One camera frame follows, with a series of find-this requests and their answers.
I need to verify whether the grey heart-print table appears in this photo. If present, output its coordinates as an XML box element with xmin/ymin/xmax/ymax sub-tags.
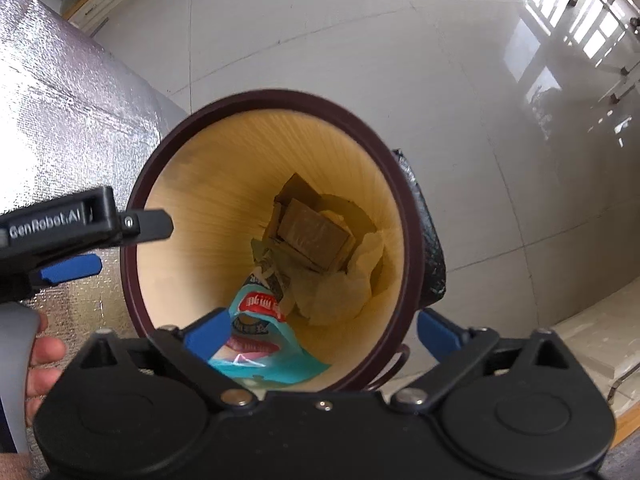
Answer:
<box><xmin>0</xmin><ymin>0</ymin><xmax>193</xmax><ymax>480</ymax></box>

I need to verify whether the black plastic bag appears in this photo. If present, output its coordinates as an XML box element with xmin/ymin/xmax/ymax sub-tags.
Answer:
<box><xmin>392</xmin><ymin>149</ymin><xmax>447</xmax><ymax>311</ymax></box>

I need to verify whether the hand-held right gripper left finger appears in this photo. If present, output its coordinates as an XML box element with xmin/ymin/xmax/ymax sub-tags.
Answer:
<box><xmin>75</xmin><ymin>308</ymin><xmax>256</xmax><ymax>408</ymax></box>

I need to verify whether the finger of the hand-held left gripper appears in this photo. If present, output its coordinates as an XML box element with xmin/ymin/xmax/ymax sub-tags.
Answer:
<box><xmin>117</xmin><ymin>208</ymin><xmax>174</xmax><ymax>245</ymax></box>
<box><xmin>31</xmin><ymin>254</ymin><xmax>103</xmax><ymax>287</ymax></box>

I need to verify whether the blue snack packet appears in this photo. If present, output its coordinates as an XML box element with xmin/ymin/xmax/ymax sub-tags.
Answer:
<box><xmin>207</xmin><ymin>270</ymin><xmax>331</xmax><ymax>388</ymax></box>

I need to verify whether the white paper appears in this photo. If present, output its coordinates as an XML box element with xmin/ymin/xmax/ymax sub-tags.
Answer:
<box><xmin>292</xmin><ymin>230</ymin><xmax>386</xmax><ymax>326</ymax></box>

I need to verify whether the brown cardboard box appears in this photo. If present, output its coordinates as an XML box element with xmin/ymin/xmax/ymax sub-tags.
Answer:
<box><xmin>272</xmin><ymin>173</ymin><xmax>357</xmax><ymax>273</ymax></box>

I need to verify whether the yellow waste bin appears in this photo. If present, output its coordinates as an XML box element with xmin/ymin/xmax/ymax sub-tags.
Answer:
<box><xmin>120</xmin><ymin>89</ymin><xmax>426</xmax><ymax>395</ymax></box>

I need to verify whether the person's left hand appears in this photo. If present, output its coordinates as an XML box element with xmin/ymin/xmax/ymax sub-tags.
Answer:
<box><xmin>25</xmin><ymin>312</ymin><xmax>66</xmax><ymax>421</ymax></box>

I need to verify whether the white flat board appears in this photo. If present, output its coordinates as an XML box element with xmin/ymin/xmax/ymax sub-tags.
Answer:
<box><xmin>547</xmin><ymin>287</ymin><xmax>640</xmax><ymax>406</ymax></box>

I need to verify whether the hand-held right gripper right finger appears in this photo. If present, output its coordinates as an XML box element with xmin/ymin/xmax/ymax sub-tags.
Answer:
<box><xmin>390</xmin><ymin>308</ymin><xmax>578</xmax><ymax>408</ymax></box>

